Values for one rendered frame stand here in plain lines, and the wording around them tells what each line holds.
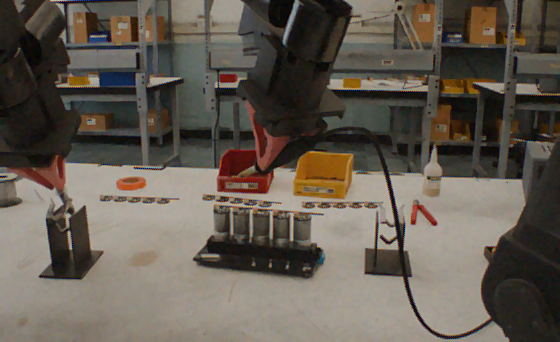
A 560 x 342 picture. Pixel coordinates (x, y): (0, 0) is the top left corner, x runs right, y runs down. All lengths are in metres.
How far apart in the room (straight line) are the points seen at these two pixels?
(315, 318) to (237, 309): 0.09
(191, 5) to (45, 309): 4.78
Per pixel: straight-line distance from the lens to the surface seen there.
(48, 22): 0.58
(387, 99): 2.98
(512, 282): 0.37
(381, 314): 0.57
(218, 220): 0.68
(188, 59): 5.26
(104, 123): 5.28
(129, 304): 0.60
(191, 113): 5.31
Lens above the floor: 1.04
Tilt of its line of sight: 14 degrees down
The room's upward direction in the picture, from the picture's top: straight up
